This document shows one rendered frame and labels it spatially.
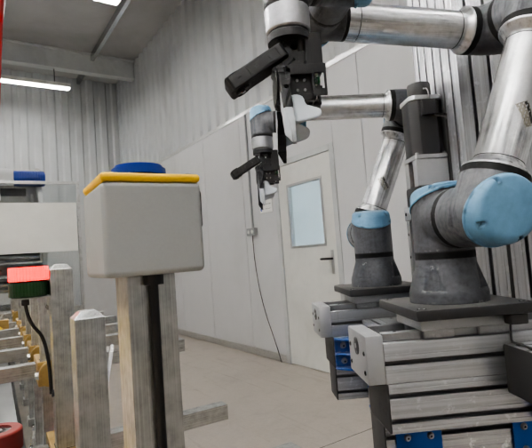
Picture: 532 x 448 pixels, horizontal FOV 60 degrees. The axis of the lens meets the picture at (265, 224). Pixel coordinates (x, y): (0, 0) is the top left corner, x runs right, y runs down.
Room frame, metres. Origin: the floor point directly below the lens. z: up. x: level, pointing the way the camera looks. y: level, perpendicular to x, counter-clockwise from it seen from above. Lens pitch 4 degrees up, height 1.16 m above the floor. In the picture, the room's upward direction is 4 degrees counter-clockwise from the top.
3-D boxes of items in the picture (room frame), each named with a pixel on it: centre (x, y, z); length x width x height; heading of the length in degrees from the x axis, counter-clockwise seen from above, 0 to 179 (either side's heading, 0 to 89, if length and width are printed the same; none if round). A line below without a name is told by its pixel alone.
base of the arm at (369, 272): (1.43, -0.33, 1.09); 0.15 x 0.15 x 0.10
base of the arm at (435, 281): (0.94, -0.36, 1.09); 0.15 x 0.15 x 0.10
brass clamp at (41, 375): (1.02, 0.49, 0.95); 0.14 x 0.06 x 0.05; 31
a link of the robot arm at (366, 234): (1.44, -0.33, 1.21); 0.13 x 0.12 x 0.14; 176
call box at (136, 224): (0.35, 0.09, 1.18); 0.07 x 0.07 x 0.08; 31
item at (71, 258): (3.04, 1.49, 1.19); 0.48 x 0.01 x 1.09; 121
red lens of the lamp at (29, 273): (0.76, 0.39, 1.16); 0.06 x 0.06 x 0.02
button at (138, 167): (0.35, 0.09, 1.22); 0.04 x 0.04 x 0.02
